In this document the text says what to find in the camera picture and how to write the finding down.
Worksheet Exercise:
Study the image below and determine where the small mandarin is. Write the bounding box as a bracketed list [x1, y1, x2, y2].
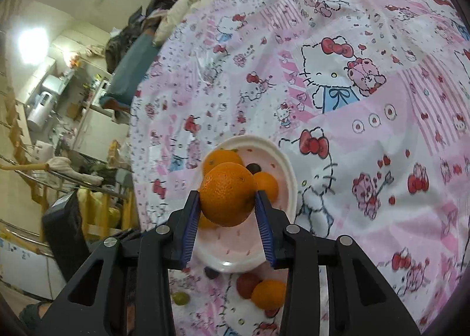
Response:
[251, 280, 287, 310]
[198, 213, 219, 229]
[253, 171, 279, 203]

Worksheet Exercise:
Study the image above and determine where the pink hello kitty blanket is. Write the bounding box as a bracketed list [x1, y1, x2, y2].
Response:
[130, 0, 469, 332]

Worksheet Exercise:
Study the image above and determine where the pile of dark clothes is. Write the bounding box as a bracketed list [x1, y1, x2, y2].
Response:
[104, 0, 178, 74]

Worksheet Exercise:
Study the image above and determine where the dark plum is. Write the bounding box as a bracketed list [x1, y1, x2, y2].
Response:
[246, 163, 262, 175]

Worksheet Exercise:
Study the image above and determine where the large orange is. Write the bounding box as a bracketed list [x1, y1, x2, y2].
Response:
[202, 149, 243, 175]
[198, 162, 256, 227]

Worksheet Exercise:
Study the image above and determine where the blue grey pillow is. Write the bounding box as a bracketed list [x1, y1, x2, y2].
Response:
[99, 30, 160, 112]

